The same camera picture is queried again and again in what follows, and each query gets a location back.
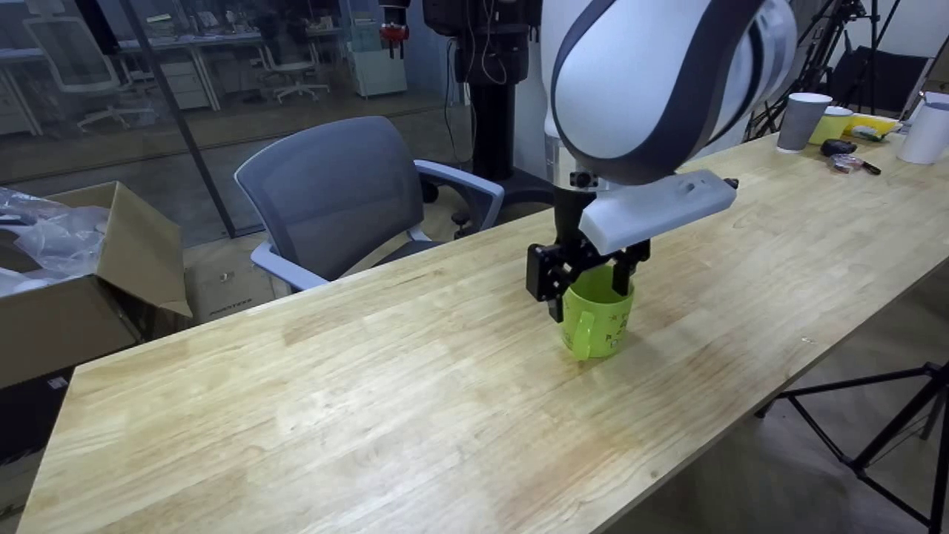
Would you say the grey mesh office chair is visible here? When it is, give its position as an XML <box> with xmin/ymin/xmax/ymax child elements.
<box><xmin>235</xmin><ymin>117</ymin><xmax>503</xmax><ymax>290</ymax></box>

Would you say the open cardboard box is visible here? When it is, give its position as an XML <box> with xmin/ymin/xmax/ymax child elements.
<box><xmin>0</xmin><ymin>185</ymin><xmax>192</xmax><ymax>385</ymax></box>

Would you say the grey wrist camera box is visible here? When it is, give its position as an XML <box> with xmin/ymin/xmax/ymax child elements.
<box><xmin>579</xmin><ymin>169</ymin><xmax>738</xmax><ymax>256</ymax></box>

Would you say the white cylindrical container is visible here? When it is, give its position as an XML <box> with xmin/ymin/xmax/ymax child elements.
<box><xmin>899</xmin><ymin>93</ymin><xmax>949</xmax><ymax>167</ymax></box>

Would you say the black robot pedestal stand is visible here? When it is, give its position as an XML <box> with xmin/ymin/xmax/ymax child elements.
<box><xmin>423</xmin><ymin>0</ymin><xmax>551</xmax><ymax>204</ymax></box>

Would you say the clear plastic packing wrap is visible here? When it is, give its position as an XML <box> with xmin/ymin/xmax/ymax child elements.
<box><xmin>0</xmin><ymin>191</ymin><xmax>106</xmax><ymax>296</ymax></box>

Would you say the green plastic mug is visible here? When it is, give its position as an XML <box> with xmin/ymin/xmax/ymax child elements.
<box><xmin>563</xmin><ymin>265</ymin><xmax>634</xmax><ymax>361</ymax></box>

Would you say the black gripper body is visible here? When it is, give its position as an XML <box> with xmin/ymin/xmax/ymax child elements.
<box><xmin>526</xmin><ymin>191</ymin><xmax>649</xmax><ymax>304</ymax></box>

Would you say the yellow tape dispenser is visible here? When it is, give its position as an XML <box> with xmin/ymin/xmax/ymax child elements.
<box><xmin>810</xmin><ymin>108</ymin><xmax>899</xmax><ymax>145</ymax></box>

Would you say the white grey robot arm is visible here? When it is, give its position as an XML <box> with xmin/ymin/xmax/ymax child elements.
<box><xmin>526</xmin><ymin>0</ymin><xmax>799</xmax><ymax>318</ymax></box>

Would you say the white paper cup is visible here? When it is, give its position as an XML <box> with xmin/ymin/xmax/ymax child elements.
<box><xmin>778</xmin><ymin>93</ymin><xmax>833</xmax><ymax>151</ymax></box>

